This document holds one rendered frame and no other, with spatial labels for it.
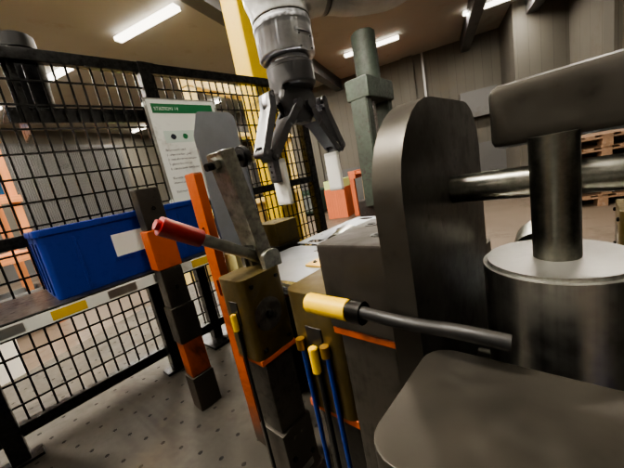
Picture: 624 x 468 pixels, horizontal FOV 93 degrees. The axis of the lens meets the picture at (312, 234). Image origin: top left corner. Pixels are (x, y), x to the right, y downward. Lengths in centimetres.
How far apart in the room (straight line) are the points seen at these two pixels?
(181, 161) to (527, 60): 780
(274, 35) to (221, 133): 30
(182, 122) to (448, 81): 879
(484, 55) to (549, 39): 170
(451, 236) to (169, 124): 91
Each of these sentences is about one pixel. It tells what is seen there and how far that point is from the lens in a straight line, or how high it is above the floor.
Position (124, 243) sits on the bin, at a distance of 72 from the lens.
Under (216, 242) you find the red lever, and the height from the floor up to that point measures 110.
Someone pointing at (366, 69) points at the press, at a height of 257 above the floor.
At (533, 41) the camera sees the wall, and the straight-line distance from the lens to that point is 838.
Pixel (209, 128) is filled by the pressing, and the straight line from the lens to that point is 74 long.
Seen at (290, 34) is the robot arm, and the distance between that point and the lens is 51.
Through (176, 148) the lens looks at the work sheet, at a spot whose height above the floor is 131.
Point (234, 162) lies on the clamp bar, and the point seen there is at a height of 120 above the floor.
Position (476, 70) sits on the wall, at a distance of 956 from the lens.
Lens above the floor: 116
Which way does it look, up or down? 11 degrees down
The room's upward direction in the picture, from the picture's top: 11 degrees counter-clockwise
